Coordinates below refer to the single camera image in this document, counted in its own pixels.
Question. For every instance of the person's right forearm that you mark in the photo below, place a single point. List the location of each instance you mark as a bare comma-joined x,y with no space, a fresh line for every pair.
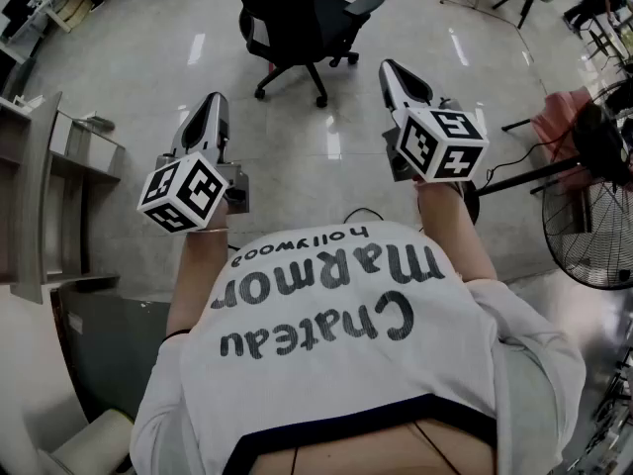
455,230

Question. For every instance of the grey shelf unit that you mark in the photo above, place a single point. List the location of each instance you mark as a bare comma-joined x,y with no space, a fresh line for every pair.
29,191

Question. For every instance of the person's white printed t-shirt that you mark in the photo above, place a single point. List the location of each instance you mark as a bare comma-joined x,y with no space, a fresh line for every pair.
346,374

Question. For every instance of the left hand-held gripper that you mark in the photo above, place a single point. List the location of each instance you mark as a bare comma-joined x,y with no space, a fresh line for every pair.
193,191

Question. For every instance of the black office chair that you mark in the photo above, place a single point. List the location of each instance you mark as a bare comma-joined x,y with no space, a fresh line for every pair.
297,18

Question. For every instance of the row of white office desks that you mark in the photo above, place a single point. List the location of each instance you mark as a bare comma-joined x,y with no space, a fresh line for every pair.
49,15

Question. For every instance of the black computer monitor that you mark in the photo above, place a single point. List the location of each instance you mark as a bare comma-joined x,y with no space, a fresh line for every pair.
15,8

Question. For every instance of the brown cardboard box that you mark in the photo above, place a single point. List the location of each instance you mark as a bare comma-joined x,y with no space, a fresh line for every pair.
74,13

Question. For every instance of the black standing fan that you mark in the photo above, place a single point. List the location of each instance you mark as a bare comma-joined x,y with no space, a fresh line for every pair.
598,141

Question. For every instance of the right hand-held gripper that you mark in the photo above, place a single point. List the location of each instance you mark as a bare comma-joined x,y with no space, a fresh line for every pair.
420,146

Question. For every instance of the thin gold bangle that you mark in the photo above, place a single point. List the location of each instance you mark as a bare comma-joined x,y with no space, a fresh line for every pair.
207,231

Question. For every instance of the person's left forearm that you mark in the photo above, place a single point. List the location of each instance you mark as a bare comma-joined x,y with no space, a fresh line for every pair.
193,275

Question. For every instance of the pink cloth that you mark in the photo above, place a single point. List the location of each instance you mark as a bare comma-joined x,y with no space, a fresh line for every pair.
559,117

